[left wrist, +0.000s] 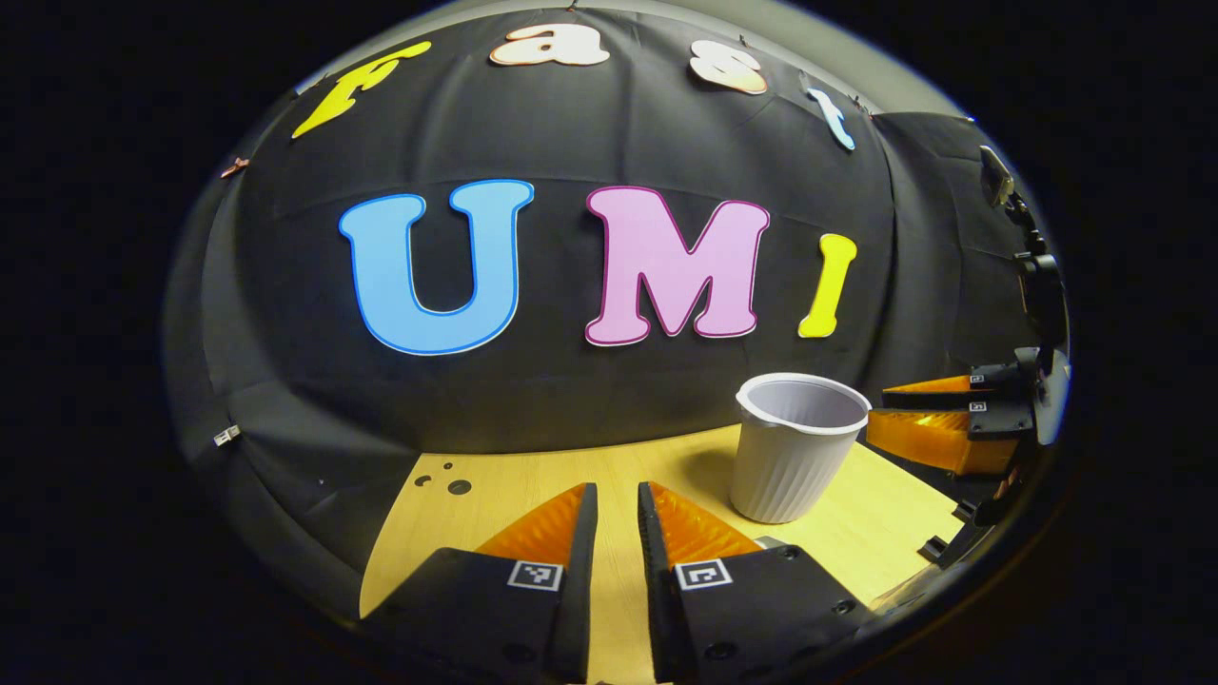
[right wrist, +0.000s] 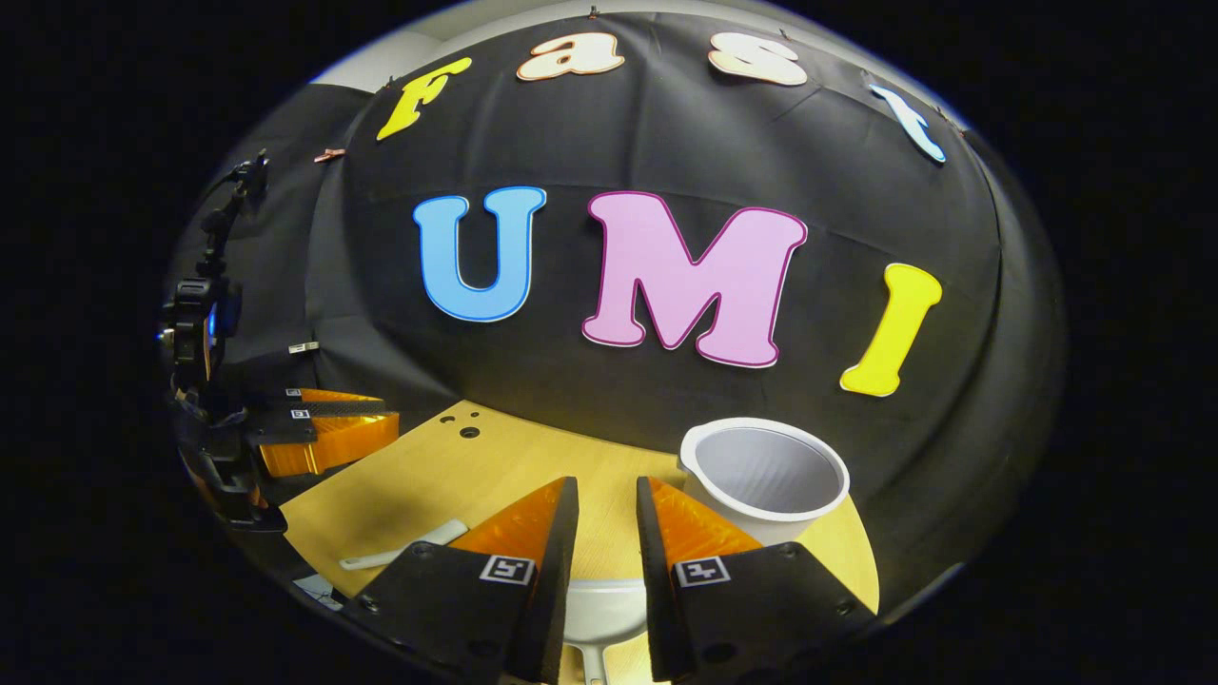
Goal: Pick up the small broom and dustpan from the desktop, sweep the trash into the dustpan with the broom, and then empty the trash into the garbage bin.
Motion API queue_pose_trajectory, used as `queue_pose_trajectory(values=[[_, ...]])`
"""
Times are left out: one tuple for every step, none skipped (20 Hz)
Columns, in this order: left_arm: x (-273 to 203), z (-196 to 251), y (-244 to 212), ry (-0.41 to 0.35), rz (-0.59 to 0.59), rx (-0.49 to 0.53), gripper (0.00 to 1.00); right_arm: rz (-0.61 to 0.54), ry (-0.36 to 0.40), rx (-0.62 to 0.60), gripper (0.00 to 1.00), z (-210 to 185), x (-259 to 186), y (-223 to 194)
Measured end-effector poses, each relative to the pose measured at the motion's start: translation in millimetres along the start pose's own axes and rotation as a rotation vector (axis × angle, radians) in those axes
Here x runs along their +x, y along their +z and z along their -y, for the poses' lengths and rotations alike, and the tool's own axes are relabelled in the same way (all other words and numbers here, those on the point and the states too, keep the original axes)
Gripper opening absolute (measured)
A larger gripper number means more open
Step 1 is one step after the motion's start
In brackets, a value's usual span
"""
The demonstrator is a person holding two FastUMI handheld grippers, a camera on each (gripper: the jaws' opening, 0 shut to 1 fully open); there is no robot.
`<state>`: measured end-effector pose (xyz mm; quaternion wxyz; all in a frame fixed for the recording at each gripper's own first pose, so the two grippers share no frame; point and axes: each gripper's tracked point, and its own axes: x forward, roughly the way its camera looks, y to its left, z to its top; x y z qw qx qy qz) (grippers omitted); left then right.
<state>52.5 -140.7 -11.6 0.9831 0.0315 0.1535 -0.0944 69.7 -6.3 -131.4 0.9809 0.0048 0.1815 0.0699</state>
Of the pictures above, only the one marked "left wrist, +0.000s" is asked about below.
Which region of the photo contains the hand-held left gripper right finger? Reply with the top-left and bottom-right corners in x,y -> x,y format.
636,480 -> 872,685

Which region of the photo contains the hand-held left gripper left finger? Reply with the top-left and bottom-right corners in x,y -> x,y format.
362,482 -> 600,685

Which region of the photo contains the white ribbed garbage bin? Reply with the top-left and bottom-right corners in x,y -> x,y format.
731,372 -> 873,525

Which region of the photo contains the black backdrop cloth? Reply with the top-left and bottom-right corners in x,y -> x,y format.
162,5 -> 1057,619

